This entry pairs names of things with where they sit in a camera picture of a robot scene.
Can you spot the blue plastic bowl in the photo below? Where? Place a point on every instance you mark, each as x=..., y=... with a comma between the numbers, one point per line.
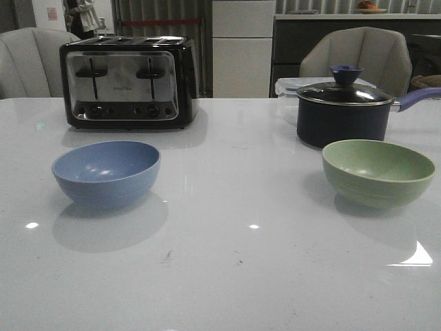
x=109, y=174

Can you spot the green plastic bowl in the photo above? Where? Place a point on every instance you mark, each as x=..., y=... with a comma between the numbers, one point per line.
x=376, y=174

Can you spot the clear plastic food container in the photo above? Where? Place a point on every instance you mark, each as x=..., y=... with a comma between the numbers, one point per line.
x=286, y=92

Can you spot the dark blue saucepan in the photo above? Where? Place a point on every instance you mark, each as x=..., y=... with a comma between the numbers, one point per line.
x=320, y=124

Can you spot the white refrigerator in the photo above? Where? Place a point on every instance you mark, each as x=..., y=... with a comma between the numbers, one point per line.
x=242, y=34

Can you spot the black and chrome toaster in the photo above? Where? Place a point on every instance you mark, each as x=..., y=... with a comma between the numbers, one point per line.
x=130, y=82

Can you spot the glass pot lid blue knob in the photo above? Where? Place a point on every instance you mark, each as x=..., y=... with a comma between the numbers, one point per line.
x=343, y=90

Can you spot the right beige upholstered chair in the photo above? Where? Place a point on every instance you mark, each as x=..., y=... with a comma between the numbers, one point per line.
x=383, y=54

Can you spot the beige upholstered chair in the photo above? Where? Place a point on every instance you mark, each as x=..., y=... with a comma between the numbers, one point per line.
x=383, y=54
x=30, y=62

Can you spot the person in white coat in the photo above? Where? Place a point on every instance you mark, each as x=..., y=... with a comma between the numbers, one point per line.
x=81, y=18

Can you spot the fruit bowl on counter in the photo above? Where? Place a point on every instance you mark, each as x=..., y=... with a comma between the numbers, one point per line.
x=367, y=7

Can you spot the left beige upholstered chair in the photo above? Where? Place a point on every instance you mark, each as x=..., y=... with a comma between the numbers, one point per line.
x=30, y=62

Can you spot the dark kitchen counter cabinet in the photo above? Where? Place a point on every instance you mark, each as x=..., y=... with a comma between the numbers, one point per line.
x=295, y=35

